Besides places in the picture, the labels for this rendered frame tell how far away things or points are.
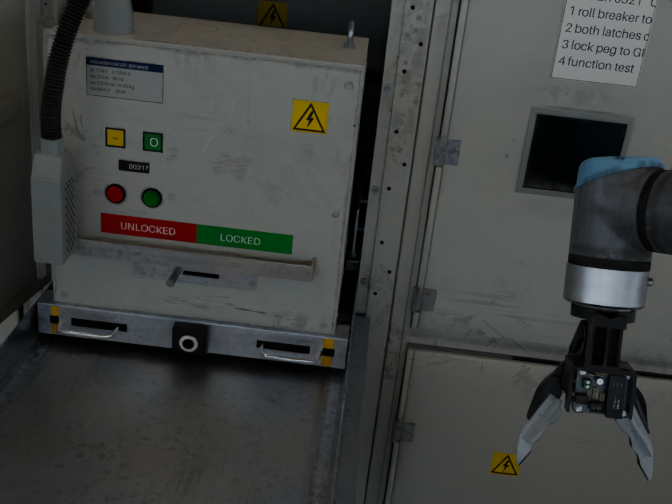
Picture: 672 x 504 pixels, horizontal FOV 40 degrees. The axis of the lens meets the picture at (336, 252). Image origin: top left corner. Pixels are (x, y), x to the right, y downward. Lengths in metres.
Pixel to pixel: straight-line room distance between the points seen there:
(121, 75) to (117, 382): 0.50
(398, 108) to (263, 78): 0.32
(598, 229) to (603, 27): 0.65
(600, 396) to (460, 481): 0.98
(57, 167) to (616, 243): 0.82
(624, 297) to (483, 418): 0.92
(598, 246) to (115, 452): 0.77
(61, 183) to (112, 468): 0.43
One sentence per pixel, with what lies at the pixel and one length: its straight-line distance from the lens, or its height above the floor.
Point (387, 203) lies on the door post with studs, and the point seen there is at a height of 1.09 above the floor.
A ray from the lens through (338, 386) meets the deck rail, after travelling 1.58.
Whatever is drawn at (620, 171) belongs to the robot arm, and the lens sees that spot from 1.03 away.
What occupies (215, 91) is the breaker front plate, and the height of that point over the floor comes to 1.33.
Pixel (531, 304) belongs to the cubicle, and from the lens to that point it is 1.79.
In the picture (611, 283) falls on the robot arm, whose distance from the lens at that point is 1.03.
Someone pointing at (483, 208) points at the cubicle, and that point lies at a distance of 1.69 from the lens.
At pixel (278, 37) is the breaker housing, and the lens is 1.55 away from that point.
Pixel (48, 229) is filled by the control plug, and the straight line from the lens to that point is 1.47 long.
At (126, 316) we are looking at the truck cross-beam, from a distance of 1.62.
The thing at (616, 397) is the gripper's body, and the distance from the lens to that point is 1.05.
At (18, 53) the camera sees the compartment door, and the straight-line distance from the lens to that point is 1.73.
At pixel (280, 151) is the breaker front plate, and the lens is 1.45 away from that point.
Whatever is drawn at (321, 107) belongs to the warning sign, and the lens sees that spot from 1.42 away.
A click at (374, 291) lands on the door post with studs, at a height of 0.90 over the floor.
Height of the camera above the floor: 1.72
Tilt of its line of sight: 25 degrees down
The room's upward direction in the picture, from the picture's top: 6 degrees clockwise
